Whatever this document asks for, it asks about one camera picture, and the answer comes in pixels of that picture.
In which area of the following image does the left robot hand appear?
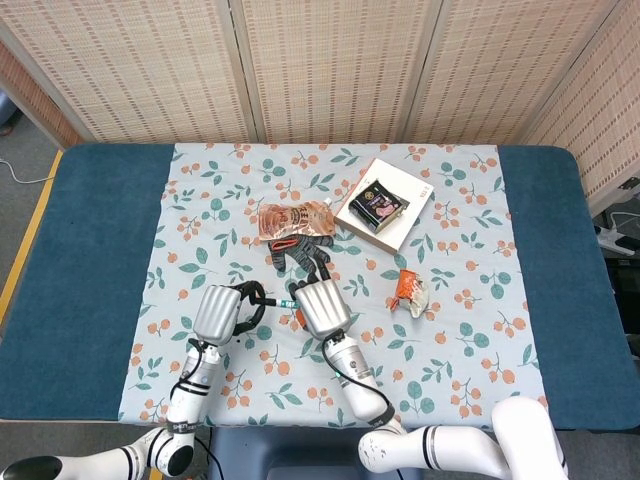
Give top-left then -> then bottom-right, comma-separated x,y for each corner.
192,280 -> 269,346

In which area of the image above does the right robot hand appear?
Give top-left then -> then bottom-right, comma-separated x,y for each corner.
288,272 -> 354,341

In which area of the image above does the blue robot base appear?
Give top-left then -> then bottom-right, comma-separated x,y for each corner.
207,427 -> 421,480

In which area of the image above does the crumpled orange white wrapper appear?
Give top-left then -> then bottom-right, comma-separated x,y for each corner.
385,268 -> 431,318

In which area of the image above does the floral tablecloth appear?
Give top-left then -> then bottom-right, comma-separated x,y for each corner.
117,142 -> 551,432

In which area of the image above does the orange foil snack pouch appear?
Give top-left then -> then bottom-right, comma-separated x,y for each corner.
244,197 -> 337,242

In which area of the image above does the black luncheon meat can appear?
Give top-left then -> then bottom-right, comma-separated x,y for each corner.
348,179 -> 411,235

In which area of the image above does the white flat box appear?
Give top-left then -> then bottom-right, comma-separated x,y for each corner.
333,157 -> 435,254

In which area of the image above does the woven bamboo screen panel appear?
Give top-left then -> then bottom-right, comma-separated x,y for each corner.
229,0 -> 444,145
403,0 -> 627,147
0,0 -> 257,145
0,39 -> 85,150
523,0 -> 640,214

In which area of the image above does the white power strip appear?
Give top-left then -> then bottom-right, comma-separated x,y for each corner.
593,209 -> 640,257

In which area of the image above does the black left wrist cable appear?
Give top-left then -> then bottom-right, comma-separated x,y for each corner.
171,338 -> 221,399

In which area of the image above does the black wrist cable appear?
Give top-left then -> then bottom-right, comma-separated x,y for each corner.
171,338 -> 221,399
323,342 -> 397,424

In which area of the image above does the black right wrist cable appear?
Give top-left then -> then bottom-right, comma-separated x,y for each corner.
323,342 -> 397,424

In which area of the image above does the white floor cable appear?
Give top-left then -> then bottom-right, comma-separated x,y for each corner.
0,158 -> 57,184

